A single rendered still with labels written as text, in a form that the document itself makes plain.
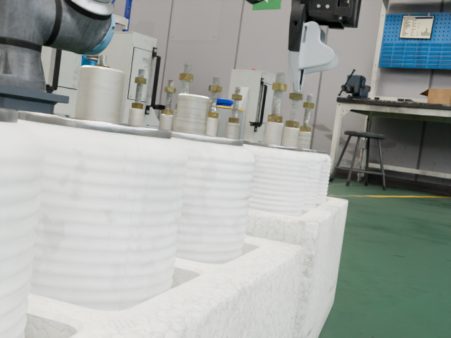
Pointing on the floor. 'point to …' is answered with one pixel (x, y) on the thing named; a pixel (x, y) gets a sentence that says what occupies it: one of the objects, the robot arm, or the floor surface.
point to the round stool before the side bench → (366, 156)
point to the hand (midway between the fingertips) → (293, 82)
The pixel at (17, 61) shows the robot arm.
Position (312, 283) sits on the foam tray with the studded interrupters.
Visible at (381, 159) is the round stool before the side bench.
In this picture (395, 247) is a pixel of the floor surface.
